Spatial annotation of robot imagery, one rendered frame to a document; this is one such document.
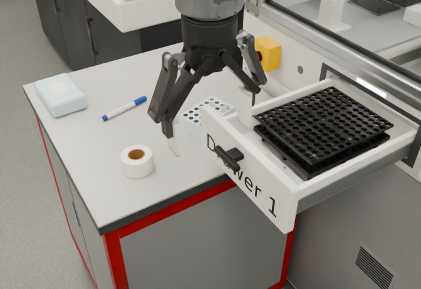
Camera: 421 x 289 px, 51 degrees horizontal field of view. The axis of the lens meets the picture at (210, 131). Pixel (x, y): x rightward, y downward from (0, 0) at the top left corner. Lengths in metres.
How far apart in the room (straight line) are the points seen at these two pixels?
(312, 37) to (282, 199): 0.47
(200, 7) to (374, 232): 0.80
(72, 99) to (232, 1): 0.73
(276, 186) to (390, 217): 0.42
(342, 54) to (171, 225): 0.54
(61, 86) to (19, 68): 1.92
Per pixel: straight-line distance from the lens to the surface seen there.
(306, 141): 0.88
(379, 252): 1.21
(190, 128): 1.09
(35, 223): 2.03
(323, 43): 1.07
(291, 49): 1.17
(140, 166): 0.97
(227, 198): 1.08
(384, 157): 0.93
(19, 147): 2.46
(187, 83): 0.62
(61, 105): 1.20
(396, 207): 1.09
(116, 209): 0.94
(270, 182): 0.77
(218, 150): 0.82
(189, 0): 0.56
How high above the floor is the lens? 1.44
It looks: 38 degrees down
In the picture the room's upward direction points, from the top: straight up
